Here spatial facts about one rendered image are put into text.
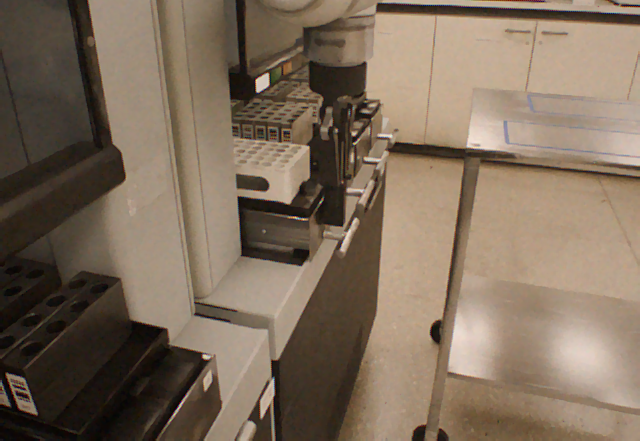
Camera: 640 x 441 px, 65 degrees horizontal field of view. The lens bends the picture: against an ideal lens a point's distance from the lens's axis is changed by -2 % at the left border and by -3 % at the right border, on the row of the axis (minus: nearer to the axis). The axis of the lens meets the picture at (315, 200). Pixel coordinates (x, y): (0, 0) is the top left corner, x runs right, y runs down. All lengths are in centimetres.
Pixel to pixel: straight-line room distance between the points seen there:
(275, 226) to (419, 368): 102
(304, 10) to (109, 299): 29
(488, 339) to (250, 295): 80
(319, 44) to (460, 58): 237
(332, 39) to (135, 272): 34
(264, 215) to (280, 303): 13
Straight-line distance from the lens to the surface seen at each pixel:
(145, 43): 49
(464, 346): 131
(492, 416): 156
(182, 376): 46
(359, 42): 64
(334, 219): 75
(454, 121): 306
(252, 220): 72
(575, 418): 164
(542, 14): 301
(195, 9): 57
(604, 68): 305
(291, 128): 83
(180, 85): 55
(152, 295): 54
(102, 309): 46
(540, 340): 139
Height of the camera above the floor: 113
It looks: 26 degrees down
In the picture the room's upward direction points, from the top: straight up
